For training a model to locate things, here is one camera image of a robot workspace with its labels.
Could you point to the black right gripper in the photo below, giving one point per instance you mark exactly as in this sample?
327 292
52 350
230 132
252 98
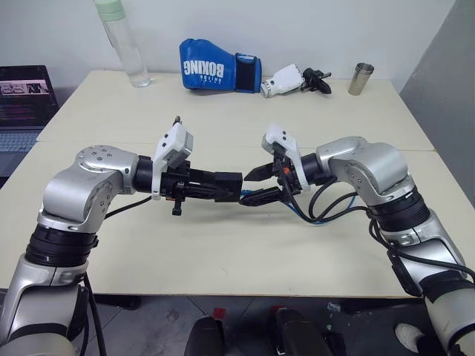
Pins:
286 180

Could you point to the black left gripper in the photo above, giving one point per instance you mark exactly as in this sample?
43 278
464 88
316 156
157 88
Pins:
177 181

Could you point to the small black box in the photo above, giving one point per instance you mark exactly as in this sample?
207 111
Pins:
231 182

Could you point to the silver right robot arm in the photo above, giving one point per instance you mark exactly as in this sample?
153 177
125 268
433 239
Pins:
382 163

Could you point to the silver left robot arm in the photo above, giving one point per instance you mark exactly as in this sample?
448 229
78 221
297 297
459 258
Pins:
74 185

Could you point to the spare white and black gripper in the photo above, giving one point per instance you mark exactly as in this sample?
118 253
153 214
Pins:
284 79

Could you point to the blue boxing glove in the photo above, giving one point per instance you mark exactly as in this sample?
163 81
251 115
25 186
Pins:
208 68

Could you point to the metal cup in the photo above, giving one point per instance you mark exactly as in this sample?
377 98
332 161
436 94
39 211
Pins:
360 79

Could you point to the dark rounded shape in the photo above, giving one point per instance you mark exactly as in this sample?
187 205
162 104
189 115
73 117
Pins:
206 337
297 333

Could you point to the clear bottle with green lid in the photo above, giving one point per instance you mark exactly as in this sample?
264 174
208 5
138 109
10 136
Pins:
130 48

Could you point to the open dark laptop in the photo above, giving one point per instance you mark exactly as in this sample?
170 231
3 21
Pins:
22 100

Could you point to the white shoe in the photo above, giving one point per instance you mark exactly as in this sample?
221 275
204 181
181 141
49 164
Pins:
408 333

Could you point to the dark grey partition panel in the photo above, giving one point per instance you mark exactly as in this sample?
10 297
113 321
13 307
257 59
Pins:
445 74

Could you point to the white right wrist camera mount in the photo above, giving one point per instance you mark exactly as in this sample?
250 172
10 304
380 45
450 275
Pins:
284 139

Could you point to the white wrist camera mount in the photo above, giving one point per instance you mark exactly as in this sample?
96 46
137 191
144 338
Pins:
174 142
284 139

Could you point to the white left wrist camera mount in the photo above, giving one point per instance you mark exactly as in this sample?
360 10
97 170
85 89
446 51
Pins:
174 142

